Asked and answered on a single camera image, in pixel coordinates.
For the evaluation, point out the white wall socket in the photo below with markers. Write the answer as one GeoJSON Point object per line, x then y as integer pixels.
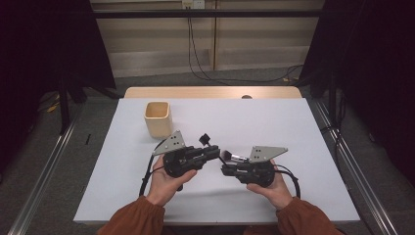
{"type": "Point", "coordinates": [193, 4]}

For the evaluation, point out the metal floor rail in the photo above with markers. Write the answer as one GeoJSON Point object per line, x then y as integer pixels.
{"type": "Point", "coordinates": [359, 176]}
{"type": "Point", "coordinates": [42, 182]}

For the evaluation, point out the dark curtain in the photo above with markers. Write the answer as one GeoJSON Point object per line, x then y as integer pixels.
{"type": "Point", "coordinates": [375, 49]}
{"type": "Point", "coordinates": [39, 39]}

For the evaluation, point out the person's right hand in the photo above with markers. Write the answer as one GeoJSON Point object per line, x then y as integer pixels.
{"type": "Point", "coordinates": [277, 192]}

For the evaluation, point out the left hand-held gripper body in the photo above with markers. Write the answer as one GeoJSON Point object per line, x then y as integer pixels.
{"type": "Point", "coordinates": [177, 163]}

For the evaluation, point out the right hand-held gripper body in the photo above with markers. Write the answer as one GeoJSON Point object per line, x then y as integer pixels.
{"type": "Point", "coordinates": [259, 171]}

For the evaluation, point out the cream square cup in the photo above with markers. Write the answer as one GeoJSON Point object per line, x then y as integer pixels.
{"type": "Point", "coordinates": [158, 125]}

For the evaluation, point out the wooden table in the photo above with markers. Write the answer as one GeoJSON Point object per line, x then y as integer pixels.
{"type": "Point", "coordinates": [195, 92]}

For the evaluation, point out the small black brow brush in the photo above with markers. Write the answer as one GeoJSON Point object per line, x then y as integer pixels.
{"type": "Point", "coordinates": [204, 139]}

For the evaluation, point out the black stand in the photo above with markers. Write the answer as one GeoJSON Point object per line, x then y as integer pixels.
{"type": "Point", "coordinates": [64, 107]}

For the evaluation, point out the yellow floor tape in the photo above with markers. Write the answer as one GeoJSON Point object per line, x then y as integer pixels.
{"type": "Point", "coordinates": [52, 108]}

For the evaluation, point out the white table sheet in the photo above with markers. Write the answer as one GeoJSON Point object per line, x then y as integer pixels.
{"type": "Point", "coordinates": [244, 120]}

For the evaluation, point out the black horizontal bar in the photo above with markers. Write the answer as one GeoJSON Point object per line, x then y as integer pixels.
{"type": "Point", "coordinates": [228, 13]}

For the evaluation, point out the person's left hand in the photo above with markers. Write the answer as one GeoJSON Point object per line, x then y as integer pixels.
{"type": "Point", "coordinates": [163, 186]}

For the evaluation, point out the black powder brush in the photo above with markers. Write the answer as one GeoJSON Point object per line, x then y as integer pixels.
{"type": "Point", "coordinates": [226, 155]}

